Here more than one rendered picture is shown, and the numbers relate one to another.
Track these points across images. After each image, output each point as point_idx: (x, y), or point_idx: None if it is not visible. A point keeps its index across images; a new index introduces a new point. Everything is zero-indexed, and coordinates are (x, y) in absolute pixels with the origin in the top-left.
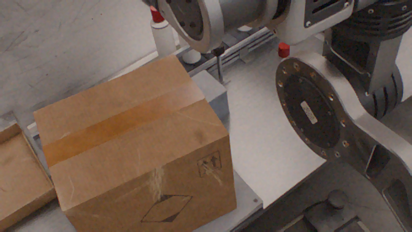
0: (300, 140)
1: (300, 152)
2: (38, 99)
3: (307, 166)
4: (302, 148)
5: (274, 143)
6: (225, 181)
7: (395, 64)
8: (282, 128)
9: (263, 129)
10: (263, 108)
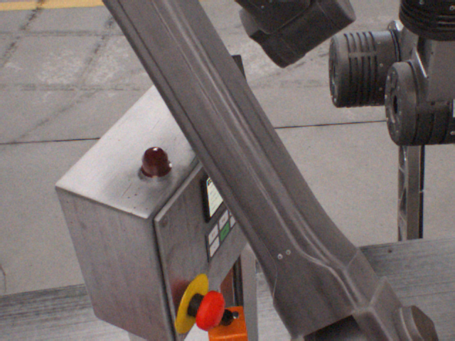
0: (413, 274)
1: (422, 262)
2: None
3: (424, 245)
4: (416, 265)
5: (450, 285)
6: None
7: (396, 62)
8: (427, 298)
9: (454, 310)
10: (440, 339)
